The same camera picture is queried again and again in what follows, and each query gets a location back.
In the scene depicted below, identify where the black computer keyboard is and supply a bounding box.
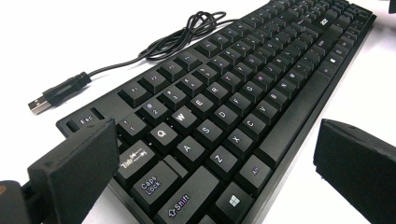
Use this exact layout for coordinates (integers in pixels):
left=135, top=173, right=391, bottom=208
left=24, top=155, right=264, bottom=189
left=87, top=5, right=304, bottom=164
left=55, top=0, right=377, bottom=224

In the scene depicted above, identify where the black keyboard usb cable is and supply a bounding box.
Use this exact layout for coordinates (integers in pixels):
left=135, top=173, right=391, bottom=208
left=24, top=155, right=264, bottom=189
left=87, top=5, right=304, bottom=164
left=27, top=10, right=241, bottom=116

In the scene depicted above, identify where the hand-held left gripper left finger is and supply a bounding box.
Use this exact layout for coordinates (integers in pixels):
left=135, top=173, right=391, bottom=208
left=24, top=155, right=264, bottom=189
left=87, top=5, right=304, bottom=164
left=27, top=117, right=120, bottom=224

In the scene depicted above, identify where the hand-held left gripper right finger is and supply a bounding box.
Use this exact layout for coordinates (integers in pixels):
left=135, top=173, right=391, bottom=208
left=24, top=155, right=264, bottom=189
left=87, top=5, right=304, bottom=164
left=313, top=119, right=396, bottom=224

